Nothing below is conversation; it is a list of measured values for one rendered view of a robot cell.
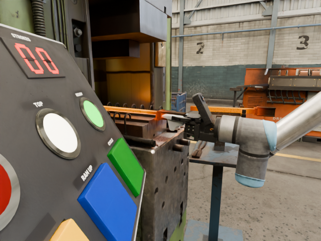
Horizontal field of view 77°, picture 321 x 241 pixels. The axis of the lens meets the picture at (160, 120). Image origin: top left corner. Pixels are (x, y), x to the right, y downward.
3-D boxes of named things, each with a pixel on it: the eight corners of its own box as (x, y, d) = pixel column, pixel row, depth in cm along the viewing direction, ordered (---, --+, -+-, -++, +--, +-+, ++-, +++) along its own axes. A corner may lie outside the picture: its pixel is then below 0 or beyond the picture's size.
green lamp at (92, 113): (112, 125, 32) (110, 98, 31) (90, 133, 28) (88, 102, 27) (97, 124, 33) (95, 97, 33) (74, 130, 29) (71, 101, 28)
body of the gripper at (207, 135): (181, 138, 71) (216, 145, 66) (182, 115, 69) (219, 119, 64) (187, 133, 78) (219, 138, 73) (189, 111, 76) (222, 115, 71)
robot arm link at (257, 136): (274, 158, 59) (281, 125, 56) (230, 149, 64) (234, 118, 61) (272, 147, 67) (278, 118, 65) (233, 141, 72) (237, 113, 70)
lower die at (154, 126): (166, 130, 86) (166, 110, 84) (142, 144, 69) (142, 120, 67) (91, 120, 104) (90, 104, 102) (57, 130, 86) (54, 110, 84)
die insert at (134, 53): (140, 58, 80) (139, 41, 79) (129, 56, 74) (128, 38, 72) (83, 60, 93) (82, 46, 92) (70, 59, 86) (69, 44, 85)
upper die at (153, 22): (166, 41, 78) (167, 14, 76) (140, 32, 61) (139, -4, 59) (85, 47, 96) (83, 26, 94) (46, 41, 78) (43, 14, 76)
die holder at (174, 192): (187, 206, 106) (190, 124, 96) (154, 268, 73) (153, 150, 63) (103, 182, 130) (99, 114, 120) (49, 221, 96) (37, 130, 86)
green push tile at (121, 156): (144, 171, 36) (122, 136, 35) (140, 195, 29) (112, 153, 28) (136, 175, 37) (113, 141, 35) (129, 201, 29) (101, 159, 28)
